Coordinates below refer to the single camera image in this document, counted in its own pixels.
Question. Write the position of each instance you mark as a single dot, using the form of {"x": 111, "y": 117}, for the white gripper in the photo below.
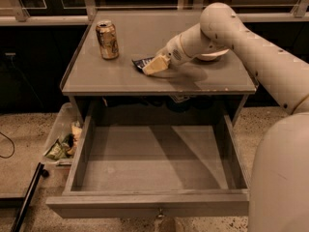
{"x": 173, "y": 53}

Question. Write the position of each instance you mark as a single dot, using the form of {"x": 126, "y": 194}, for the blue rxbar blueberry wrapper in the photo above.
{"x": 140, "y": 64}

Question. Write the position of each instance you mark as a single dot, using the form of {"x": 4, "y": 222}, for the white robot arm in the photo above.
{"x": 279, "y": 195}

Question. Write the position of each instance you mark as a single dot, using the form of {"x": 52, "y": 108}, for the grey cabinet with top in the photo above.
{"x": 141, "y": 34}

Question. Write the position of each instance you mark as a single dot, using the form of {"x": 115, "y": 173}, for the open grey top drawer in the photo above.
{"x": 132, "y": 160}

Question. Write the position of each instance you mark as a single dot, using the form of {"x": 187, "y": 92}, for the white paper bowl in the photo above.
{"x": 212, "y": 56}

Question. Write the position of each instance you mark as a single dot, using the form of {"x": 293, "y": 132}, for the gold soda can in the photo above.
{"x": 107, "y": 39}

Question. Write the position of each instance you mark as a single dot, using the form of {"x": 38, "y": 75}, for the yellow snack packet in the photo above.
{"x": 74, "y": 137}

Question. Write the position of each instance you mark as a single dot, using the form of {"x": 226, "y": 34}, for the clear plastic bin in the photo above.
{"x": 61, "y": 131}

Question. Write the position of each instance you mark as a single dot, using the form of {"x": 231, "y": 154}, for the green snack packet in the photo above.
{"x": 58, "y": 151}

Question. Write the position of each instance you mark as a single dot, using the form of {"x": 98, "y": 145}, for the black bar on floor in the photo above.
{"x": 26, "y": 200}

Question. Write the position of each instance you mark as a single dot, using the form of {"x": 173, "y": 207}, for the white window frame rail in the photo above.
{"x": 74, "y": 12}

